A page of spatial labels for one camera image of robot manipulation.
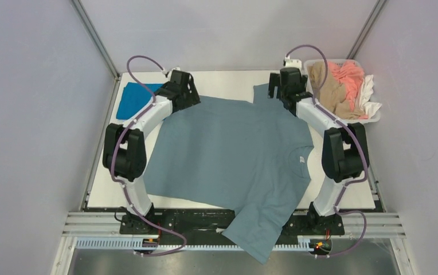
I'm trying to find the grey-blue t shirt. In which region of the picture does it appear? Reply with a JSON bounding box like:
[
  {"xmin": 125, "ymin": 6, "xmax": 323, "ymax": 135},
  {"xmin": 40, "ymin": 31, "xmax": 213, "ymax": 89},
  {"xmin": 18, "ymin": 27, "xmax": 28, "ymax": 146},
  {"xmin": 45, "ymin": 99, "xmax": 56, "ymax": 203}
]
[{"xmin": 144, "ymin": 85, "xmax": 314, "ymax": 264}]

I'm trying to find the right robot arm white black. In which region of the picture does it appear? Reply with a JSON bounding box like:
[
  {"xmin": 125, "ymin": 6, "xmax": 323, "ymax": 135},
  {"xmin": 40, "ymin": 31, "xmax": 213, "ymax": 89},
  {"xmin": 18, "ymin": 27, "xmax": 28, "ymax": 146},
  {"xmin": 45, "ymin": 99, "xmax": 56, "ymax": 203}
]
[{"xmin": 268, "ymin": 67, "xmax": 369, "ymax": 234}]

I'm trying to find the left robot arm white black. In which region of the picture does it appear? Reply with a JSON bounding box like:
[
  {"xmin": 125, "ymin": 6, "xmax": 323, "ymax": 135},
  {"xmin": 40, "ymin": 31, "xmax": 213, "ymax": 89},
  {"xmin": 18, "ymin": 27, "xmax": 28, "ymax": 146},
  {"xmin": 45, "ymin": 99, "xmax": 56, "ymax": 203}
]
[{"xmin": 102, "ymin": 69, "xmax": 200, "ymax": 234}]

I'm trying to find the beige t shirt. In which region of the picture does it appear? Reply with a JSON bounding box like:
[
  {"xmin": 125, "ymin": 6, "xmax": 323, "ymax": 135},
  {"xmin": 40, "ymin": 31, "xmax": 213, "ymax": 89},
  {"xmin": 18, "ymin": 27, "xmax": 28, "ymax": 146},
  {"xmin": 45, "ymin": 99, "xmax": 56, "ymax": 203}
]
[{"xmin": 307, "ymin": 61, "xmax": 345, "ymax": 114}]

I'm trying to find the folded bright blue t shirt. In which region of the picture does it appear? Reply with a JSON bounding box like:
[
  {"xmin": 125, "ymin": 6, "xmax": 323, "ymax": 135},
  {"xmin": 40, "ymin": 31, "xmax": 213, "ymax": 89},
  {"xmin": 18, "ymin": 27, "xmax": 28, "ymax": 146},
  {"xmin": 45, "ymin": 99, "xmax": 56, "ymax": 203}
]
[{"xmin": 116, "ymin": 82, "xmax": 151, "ymax": 120}]

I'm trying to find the white plastic laundry basket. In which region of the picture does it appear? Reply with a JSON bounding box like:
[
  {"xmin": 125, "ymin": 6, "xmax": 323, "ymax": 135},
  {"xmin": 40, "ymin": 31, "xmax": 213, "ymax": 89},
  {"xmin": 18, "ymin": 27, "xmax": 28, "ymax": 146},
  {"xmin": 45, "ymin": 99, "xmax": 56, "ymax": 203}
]
[{"xmin": 303, "ymin": 58, "xmax": 382, "ymax": 128}]

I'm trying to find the pink t shirt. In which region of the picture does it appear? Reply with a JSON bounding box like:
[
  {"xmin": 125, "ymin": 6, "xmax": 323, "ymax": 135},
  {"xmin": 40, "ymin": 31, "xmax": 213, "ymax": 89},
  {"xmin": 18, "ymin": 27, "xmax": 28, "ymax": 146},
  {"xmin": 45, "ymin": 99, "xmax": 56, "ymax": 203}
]
[{"xmin": 328, "ymin": 61, "xmax": 367, "ymax": 120}]

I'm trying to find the white t shirt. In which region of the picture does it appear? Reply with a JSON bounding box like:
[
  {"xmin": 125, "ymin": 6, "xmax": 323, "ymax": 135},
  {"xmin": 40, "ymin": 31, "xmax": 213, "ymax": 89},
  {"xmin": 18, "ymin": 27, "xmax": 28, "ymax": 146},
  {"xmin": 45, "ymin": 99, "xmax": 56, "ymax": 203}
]
[{"xmin": 355, "ymin": 74, "xmax": 382, "ymax": 119}]

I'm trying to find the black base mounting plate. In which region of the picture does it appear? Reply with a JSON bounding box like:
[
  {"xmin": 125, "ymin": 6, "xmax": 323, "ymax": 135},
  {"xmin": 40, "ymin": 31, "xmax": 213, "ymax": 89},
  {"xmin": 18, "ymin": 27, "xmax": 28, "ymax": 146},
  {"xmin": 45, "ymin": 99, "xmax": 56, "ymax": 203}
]
[{"xmin": 115, "ymin": 209, "xmax": 345, "ymax": 246}]

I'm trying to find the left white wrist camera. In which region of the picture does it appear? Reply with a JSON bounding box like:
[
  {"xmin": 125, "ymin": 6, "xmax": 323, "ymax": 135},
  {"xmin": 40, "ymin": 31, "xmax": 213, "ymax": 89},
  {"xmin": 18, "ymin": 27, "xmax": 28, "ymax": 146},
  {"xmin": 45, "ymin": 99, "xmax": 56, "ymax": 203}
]
[{"xmin": 162, "ymin": 66, "xmax": 181, "ymax": 77}]

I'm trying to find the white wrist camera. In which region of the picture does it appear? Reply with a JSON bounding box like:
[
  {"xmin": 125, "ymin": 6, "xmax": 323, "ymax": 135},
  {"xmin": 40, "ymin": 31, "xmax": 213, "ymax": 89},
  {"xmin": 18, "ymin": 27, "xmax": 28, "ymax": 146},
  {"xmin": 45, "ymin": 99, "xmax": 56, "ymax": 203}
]
[
  {"xmin": 283, "ymin": 56, "xmax": 303, "ymax": 70},
  {"xmin": 162, "ymin": 66, "xmax": 181, "ymax": 77}
]

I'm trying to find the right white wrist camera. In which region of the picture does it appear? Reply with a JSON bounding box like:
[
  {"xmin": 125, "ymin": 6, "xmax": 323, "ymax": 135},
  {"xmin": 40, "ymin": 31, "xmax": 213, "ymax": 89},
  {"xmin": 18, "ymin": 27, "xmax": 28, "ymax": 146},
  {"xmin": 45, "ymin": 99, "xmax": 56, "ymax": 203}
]
[{"xmin": 283, "ymin": 56, "xmax": 303, "ymax": 70}]

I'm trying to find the right aluminium frame post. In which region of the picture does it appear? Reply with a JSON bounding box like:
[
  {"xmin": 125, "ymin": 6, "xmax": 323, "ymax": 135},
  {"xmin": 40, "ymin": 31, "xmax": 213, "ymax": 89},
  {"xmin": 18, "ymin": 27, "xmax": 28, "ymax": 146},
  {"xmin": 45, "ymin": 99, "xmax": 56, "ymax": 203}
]
[{"xmin": 346, "ymin": 0, "xmax": 388, "ymax": 60}]

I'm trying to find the aluminium frame post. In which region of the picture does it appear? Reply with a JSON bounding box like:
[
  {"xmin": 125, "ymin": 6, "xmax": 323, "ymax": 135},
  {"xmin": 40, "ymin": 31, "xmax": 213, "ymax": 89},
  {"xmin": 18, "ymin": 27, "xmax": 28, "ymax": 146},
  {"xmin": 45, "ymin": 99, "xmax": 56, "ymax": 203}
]
[
  {"xmin": 346, "ymin": 0, "xmax": 388, "ymax": 60},
  {"xmin": 70, "ymin": 0, "xmax": 120, "ymax": 80}
]

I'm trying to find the left aluminium frame post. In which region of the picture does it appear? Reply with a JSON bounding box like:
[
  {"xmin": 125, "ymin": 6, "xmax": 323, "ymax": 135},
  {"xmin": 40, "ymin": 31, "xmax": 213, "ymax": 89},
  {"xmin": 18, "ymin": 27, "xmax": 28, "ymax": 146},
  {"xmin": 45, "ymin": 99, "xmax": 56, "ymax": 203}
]
[{"xmin": 70, "ymin": 0, "xmax": 120, "ymax": 80}]

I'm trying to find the white slotted cable duct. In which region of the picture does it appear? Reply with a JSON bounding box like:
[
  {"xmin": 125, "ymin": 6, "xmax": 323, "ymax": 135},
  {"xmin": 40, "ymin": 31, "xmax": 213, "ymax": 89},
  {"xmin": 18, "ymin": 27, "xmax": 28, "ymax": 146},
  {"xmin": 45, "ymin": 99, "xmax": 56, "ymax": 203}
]
[{"xmin": 75, "ymin": 237, "xmax": 326, "ymax": 253}]

